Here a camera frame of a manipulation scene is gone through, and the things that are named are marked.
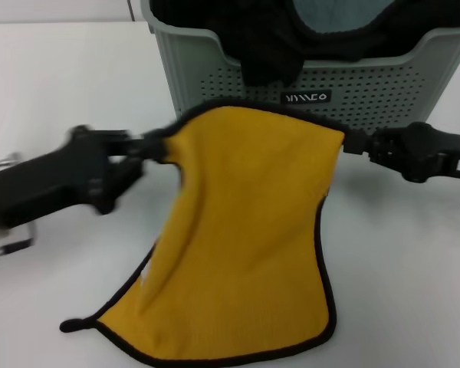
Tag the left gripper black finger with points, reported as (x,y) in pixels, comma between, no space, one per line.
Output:
(138,138)
(138,152)

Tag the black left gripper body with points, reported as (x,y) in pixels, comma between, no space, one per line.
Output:
(53,180)

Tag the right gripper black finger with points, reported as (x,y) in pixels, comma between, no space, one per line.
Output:
(375,138)
(387,155)

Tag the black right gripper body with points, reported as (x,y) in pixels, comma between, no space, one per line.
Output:
(433,153)

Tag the yellow towel with black trim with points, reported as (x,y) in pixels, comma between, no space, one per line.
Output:
(245,230)

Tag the grey-green perforated storage basket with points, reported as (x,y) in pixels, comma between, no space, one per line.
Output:
(368,103)

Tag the teal grey towel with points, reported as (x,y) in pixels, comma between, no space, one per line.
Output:
(337,15)

